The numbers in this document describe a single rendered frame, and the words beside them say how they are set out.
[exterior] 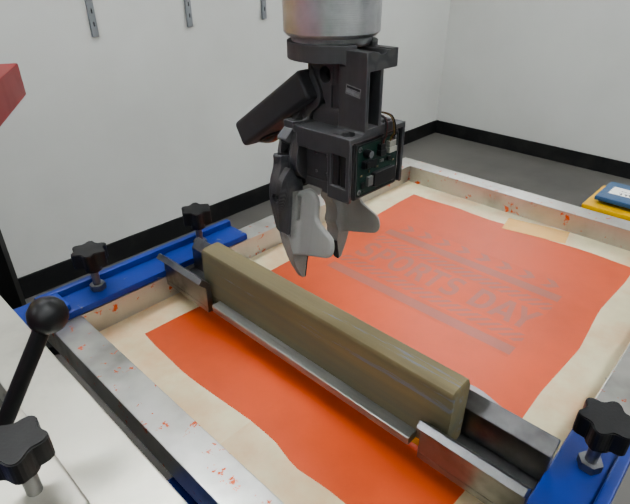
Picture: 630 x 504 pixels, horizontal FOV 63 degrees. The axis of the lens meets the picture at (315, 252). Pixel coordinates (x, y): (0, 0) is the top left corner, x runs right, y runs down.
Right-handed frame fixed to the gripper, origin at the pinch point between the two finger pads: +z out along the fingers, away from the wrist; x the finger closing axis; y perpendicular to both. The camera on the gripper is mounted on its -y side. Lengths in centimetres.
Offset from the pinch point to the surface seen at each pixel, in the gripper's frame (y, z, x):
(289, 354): -1.3, 12.4, -2.8
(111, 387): -11.2, 12.7, -18.7
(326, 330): 3.4, 7.0, -1.9
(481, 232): -3.5, 16.4, 45.2
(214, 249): -16.4, 5.7, -1.0
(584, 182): -67, 112, 337
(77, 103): -201, 29, 58
